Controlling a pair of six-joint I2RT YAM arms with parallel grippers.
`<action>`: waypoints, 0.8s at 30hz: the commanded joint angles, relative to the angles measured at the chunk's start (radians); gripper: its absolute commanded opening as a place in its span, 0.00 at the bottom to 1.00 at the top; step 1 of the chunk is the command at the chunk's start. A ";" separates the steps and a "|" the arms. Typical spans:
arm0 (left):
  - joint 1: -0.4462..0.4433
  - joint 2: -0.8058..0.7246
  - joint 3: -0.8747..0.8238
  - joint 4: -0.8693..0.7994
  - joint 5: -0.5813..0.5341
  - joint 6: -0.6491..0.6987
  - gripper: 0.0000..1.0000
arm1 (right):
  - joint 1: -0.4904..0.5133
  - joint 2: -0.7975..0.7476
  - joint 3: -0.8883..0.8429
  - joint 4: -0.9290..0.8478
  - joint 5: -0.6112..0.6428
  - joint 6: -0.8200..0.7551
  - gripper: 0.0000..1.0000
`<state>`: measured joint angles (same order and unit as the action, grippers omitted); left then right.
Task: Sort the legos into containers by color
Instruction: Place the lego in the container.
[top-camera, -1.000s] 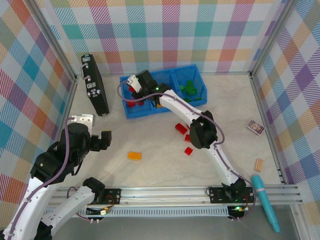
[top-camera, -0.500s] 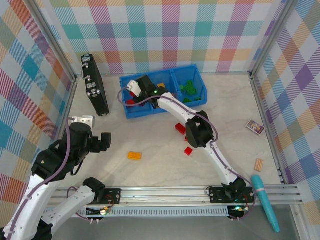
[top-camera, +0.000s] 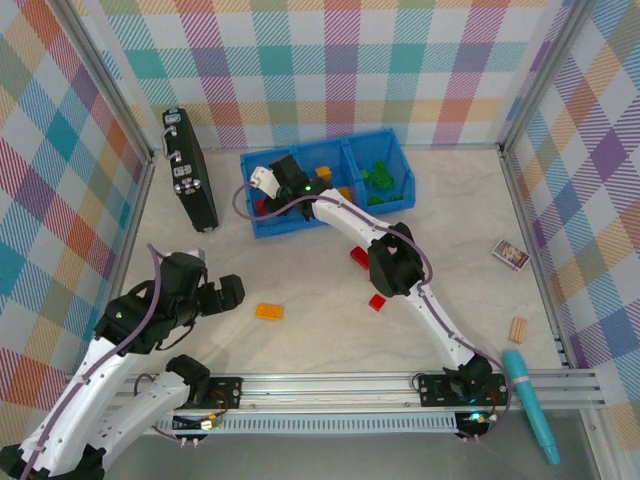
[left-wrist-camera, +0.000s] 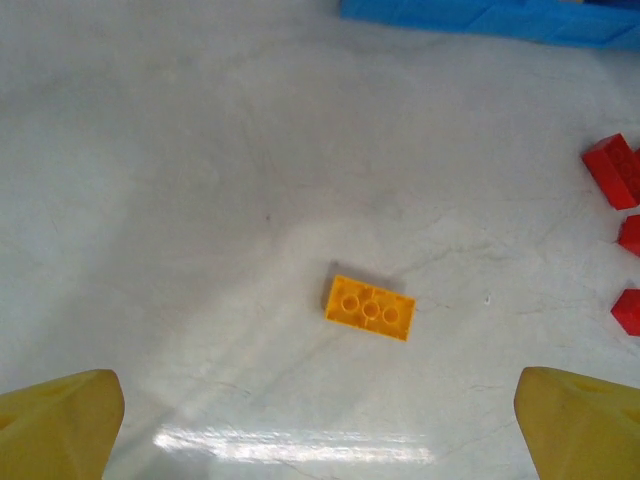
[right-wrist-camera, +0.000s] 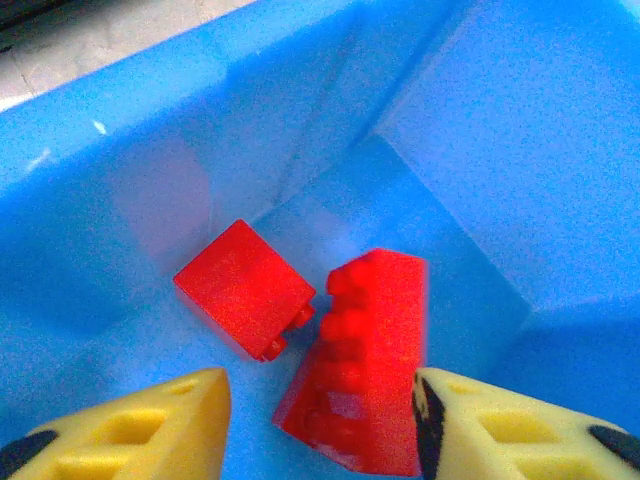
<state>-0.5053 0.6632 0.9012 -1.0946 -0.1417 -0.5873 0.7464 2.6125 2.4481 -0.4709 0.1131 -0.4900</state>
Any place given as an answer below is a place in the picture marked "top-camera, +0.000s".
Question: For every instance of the small wooden block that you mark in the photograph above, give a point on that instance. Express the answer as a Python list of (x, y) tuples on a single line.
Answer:
[(518, 330)]

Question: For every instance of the green lego brick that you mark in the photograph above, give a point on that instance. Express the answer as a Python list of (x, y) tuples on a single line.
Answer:
[(367, 176), (376, 200), (384, 172), (396, 197)]

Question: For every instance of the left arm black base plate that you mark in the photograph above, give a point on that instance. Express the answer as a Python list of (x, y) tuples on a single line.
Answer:
[(225, 392)]

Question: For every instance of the teal pen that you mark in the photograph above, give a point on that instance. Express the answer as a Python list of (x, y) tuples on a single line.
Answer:
[(530, 400)]

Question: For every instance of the small picture card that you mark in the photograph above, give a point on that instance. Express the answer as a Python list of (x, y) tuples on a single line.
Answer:
[(511, 254)]

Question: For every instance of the black briefcase with metal latches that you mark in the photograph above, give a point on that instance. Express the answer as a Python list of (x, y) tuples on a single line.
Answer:
[(197, 185)]

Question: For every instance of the aluminium floor rail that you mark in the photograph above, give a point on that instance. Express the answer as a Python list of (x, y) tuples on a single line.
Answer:
[(132, 225), (519, 200)]

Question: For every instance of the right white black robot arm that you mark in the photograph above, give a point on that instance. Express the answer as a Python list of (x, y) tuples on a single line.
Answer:
[(340, 220)]

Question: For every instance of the small power connector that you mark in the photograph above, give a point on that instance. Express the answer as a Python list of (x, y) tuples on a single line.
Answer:
[(477, 417), (212, 421)]

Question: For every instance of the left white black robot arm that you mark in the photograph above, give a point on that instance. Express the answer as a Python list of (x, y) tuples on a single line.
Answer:
[(75, 400)]

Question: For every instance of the small orange lego brick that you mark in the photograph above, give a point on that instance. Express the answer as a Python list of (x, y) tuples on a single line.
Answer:
[(324, 172)]

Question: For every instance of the blue three-compartment plastic bin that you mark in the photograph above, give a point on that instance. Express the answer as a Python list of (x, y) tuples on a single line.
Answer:
[(385, 145)]

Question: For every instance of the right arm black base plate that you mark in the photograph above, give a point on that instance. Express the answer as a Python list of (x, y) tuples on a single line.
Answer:
[(435, 390)]

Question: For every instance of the small red lego brick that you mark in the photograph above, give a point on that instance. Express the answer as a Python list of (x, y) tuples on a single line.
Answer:
[(377, 302)]

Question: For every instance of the aluminium frame post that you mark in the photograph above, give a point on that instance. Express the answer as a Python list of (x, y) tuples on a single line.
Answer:
[(107, 75), (545, 75)]

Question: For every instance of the aluminium mounting rail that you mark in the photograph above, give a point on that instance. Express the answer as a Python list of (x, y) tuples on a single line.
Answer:
[(325, 392)]

